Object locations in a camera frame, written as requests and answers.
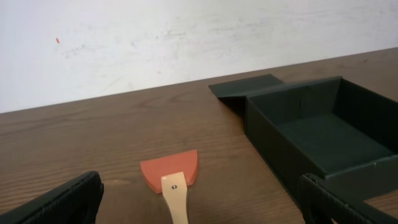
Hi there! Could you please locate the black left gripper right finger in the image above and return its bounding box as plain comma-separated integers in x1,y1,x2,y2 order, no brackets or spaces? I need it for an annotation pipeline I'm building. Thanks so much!
297,174,397,224

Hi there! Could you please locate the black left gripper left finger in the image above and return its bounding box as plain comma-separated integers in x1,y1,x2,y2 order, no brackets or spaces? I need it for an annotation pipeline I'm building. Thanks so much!
1,171,104,224

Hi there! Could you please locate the orange scraper with wooden handle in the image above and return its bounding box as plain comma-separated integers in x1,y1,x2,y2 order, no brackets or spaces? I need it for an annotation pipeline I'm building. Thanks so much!
140,150,199,224

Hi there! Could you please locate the dark green open box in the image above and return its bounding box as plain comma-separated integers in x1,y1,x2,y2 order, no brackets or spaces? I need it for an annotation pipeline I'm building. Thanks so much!
210,74,397,215

